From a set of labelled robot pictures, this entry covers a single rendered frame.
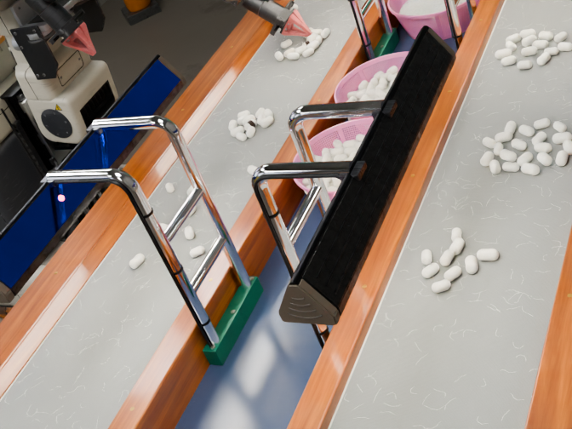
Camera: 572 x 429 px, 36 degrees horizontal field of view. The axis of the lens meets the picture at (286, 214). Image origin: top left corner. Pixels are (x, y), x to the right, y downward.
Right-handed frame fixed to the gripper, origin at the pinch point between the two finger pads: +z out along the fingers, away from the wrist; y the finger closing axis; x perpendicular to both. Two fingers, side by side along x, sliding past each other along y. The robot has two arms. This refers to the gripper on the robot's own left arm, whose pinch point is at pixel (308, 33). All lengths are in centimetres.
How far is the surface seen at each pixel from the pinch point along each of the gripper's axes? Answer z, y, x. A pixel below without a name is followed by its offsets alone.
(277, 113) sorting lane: 5.3, -36.0, -2.0
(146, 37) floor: -93, 158, 184
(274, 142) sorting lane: 8.9, -48.3, -5.1
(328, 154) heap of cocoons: 21, -54, -16
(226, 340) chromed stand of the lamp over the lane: 22, -106, -12
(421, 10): 23.6, 10.8, -17.7
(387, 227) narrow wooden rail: 37, -81, -33
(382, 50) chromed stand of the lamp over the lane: 19.9, -5.1, -11.6
